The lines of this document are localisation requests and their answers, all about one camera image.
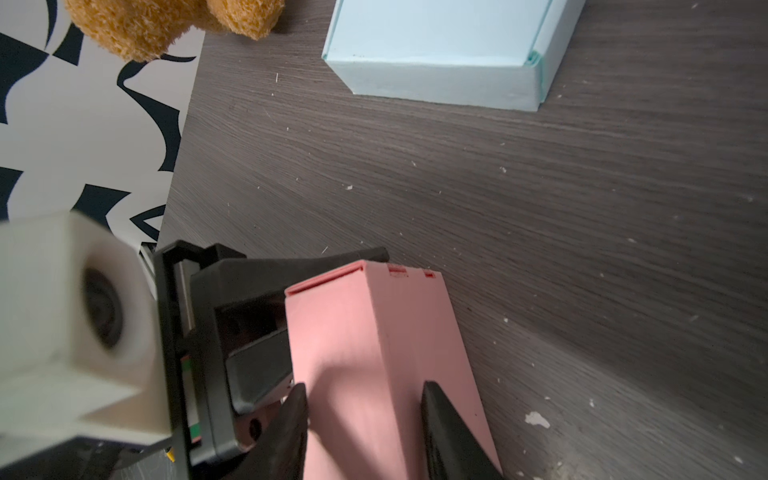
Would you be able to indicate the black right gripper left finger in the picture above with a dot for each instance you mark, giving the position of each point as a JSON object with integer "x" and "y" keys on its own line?
{"x": 281, "y": 450}

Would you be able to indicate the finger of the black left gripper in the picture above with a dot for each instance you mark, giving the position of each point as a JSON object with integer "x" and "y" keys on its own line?
{"x": 254, "y": 306}
{"x": 260, "y": 373}

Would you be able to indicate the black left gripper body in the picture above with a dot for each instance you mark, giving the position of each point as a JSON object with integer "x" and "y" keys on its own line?
{"x": 203, "y": 424}

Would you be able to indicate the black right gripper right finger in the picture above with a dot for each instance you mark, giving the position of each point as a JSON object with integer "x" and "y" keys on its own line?
{"x": 452, "y": 451}

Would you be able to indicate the pink paper boxes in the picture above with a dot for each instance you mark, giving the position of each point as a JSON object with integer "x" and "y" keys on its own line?
{"x": 364, "y": 339}

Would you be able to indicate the light blue paper box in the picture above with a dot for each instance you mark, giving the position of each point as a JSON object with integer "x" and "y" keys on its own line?
{"x": 499, "y": 54}

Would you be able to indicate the brown teddy bear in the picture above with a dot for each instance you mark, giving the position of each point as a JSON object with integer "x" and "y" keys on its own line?
{"x": 143, "y": 30}

